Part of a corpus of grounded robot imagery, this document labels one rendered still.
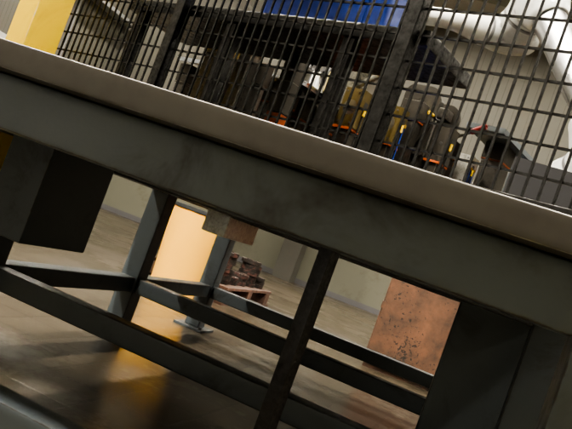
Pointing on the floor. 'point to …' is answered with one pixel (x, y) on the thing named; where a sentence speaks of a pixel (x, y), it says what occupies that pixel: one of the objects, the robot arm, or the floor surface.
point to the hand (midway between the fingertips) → (316, 83)
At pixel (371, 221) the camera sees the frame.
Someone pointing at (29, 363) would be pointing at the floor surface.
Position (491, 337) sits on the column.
